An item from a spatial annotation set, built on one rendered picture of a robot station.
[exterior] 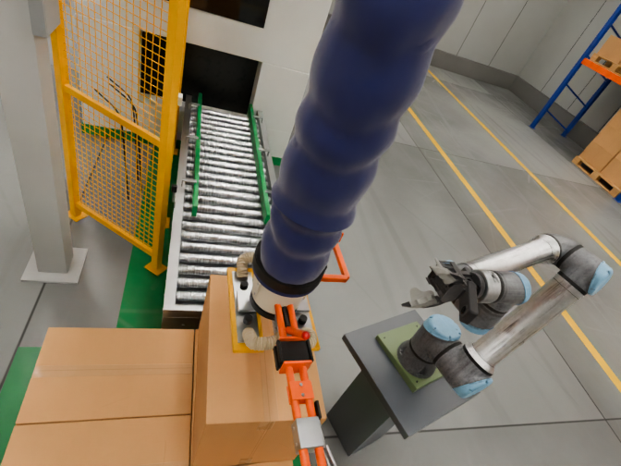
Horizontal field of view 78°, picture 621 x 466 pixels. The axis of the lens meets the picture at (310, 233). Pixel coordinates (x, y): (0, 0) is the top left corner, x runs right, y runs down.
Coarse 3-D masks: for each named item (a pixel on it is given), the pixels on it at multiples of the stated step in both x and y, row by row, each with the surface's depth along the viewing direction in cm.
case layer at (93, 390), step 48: (48, 336) 159; (96, 336) 166; (144, 336) 172; (192, 336) 179; (48, 384) 146; (96, 384) 152; (144, 384) 157; (192, 384) 166; (48, 432) 135; (96, 432) 140; (144, 432) 145; (192, 432) 150
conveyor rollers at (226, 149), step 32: (192, 128) 314; (224, 128) 329; (256, 128) 352; (192, 160) 283; (224, 160) 297; (224, 192) 265; (256, 192) 280; (192, 224) 233; (256, 224) 253; (192, 256) 214; (224, 256) 221
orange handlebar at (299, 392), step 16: (336, 256) 146; (288, 368) 104; (304, 368) 106; (288, 384) 102; (304, 384) 102; (288, 400) 100; (304, 400) 101; (320, 448) 92; (304, 464) 88; (320, 464) 89
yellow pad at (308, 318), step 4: (308, 300) 140; (296, 316) 132; (300, 316) 130; (304, 316) 130; (308, 316) 134; (300, 320) 129; (304, 320) 129; (308, 320) 133; (312, 320) 134; (300, 324) 130; (304, 324) 131; (308, 324) 132; (312, 324) 133; (300, 328) 129; (312, 328) 132; (316, 344) 127; (312, 348) 126; (316, 348) 126
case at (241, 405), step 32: (224, 288) 155; (224, 320) 144; (224, 352) 135; (256, 352) 139; (224, 384) 127; (256, 384) 130; (320, 384) 138; (224, 416) 119; (256, 416) 122; (288, 416) 125; (192, 448) 143; (224, 448) 132; (256, 448) 138; (288, 448) 143
